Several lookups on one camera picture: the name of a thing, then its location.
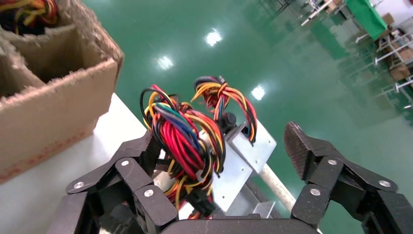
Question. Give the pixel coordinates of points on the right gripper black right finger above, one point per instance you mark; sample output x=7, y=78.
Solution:
x=326, y=168

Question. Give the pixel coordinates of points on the cardboard box with dividers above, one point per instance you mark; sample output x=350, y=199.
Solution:
x=48, y=113

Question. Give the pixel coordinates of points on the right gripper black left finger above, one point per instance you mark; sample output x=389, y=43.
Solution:
x=129, y=174

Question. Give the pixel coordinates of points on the brown cardboard box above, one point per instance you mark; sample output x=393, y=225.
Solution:
x=401, y=71

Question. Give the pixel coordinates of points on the long white rail pipe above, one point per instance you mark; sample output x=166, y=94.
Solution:
x=277, y=187

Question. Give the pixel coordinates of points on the white pipe frame rack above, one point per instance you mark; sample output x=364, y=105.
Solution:
x=393, y=51

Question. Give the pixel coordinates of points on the green cloth table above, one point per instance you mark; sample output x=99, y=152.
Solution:
x=367, y=16

